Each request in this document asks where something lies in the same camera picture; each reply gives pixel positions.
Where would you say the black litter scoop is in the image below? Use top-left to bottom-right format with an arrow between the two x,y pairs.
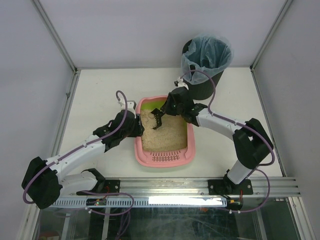
150,108 -> 165,130

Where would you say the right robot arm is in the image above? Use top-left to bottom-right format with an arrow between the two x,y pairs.
161,87 -> 275,189

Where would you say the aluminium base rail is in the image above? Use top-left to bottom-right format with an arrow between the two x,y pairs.
57,177 -> 301,200

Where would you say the beige cat litter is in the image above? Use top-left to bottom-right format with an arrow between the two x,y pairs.
140,109 -> 187,152

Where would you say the purple cable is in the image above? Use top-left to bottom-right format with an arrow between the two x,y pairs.
22,90 -> 130,205
182,69 -> 276,215

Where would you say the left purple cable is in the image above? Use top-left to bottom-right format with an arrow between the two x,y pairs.
22,90 -> 130,205

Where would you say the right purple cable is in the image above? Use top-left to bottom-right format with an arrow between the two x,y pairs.
182,69 -> 276,215

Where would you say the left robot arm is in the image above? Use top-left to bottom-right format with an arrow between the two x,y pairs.
21,110 -> 144,210

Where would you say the blue plastic bin liner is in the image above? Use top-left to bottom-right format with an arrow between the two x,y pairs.
180,33 -> 234,85

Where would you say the black trash bin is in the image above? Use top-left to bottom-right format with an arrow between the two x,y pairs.
181,37 -> 232,101

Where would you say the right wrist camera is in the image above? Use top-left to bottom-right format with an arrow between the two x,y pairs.
174,77 -> 189,90

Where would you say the pink litter box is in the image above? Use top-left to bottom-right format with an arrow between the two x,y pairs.
134,95 -> 196,168

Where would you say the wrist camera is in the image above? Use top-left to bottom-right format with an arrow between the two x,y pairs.
118,98 -> 137,114
174,77 -> 189,90

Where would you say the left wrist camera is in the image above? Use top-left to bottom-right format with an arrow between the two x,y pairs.
118,98 -> 137,114

